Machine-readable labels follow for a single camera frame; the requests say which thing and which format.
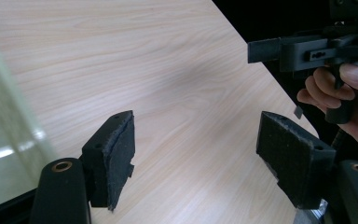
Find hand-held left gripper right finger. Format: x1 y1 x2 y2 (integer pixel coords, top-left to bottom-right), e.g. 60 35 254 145
255 110 337 210

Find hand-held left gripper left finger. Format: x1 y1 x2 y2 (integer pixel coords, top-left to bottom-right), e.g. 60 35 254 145
81 109 137 213

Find pale yellow plastic basket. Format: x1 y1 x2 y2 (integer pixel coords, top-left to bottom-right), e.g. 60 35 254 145
0 22 59 214

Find black table edge clip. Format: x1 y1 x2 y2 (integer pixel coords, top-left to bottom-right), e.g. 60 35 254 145
293 105 305 120

